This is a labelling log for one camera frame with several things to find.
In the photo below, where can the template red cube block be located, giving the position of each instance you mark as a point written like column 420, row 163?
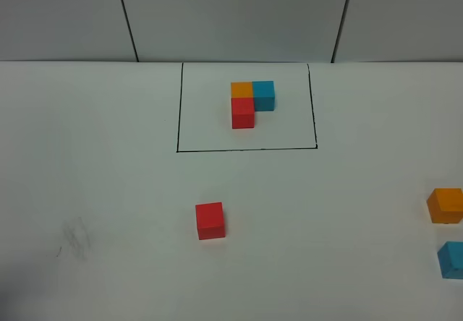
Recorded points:
column 242, row 113

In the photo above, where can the template orange cube block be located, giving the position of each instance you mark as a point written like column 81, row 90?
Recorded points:
column 241, row 90

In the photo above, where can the template blue cube block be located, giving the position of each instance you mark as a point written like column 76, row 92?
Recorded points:
column 264, row 95

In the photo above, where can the loose blue cube block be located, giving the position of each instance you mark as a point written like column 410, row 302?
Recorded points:
column 450, row 257

